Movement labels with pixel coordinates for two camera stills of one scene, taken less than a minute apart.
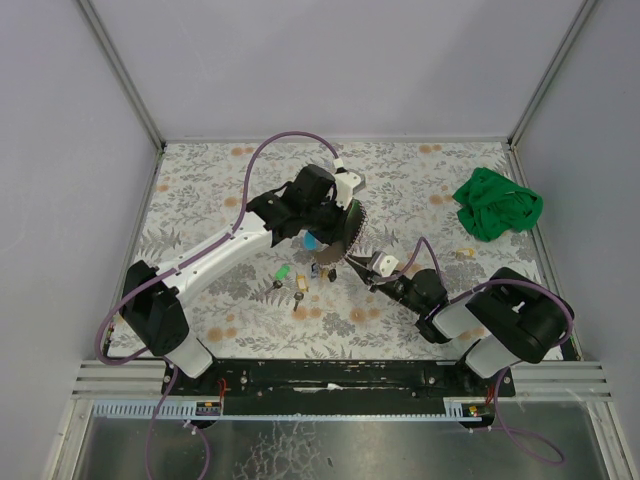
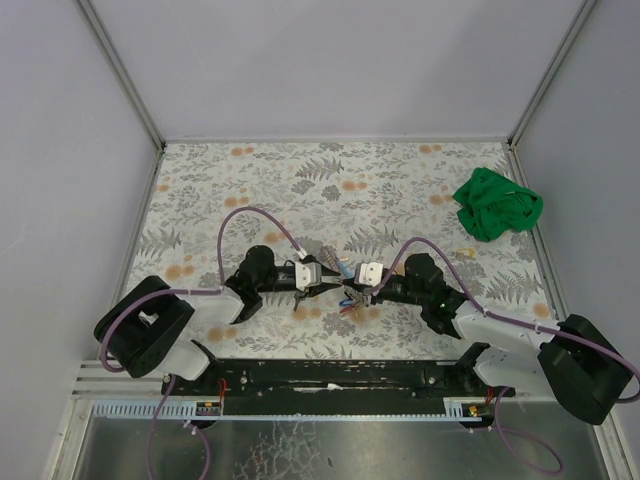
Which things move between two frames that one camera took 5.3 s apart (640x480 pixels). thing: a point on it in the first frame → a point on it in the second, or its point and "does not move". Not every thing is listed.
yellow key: x=465 y=251 does not move
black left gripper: x=335 y=226 → x=310 y=289
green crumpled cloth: x=490 y=206 does not move
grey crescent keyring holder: x=356 y=223 → x=348 y=266
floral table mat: x=455 y=209 does not move
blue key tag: x=310 y=242 → x=347 y=271
